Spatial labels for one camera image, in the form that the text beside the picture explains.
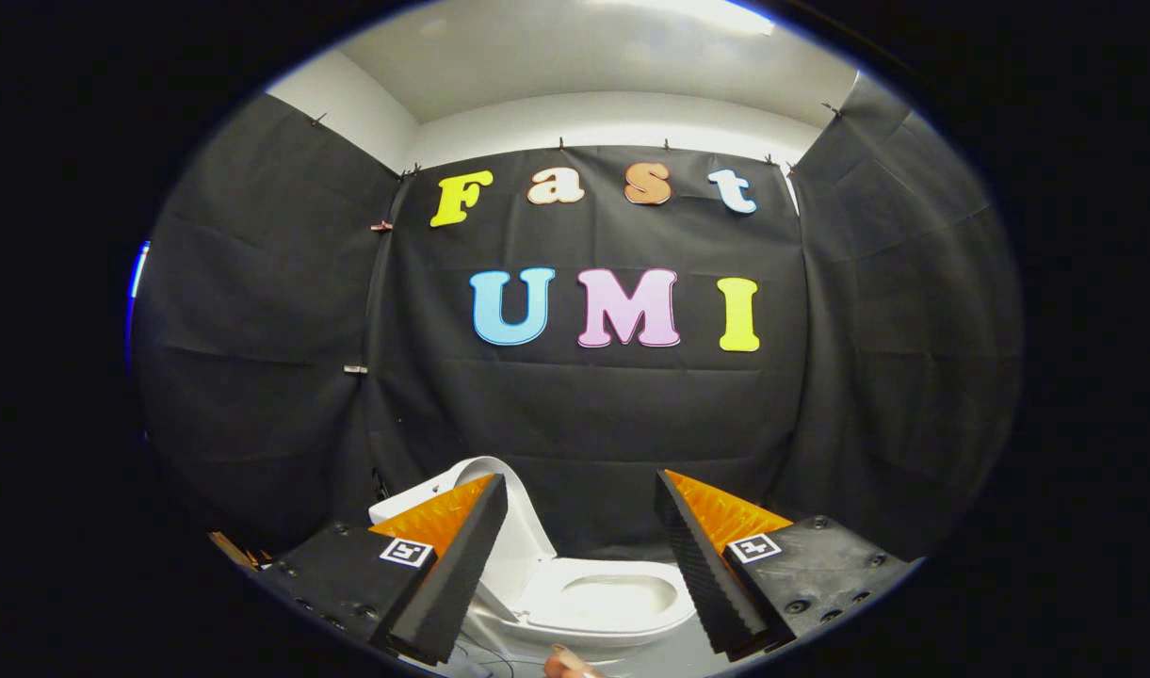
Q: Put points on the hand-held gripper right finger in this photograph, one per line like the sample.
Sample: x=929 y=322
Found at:
x=699 y=556

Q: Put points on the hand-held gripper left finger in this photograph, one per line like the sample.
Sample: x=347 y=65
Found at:
x=457 y=556

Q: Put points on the white toilet lid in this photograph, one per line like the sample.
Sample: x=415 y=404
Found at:
x=523 y=556

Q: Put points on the white toilet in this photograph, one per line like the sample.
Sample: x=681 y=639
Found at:
x=622 y=621

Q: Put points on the black backdrop cloth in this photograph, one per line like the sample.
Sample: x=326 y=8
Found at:
x=593 y=414

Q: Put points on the brown wooden stick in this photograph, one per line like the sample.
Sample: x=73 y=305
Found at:
x=235 y=551

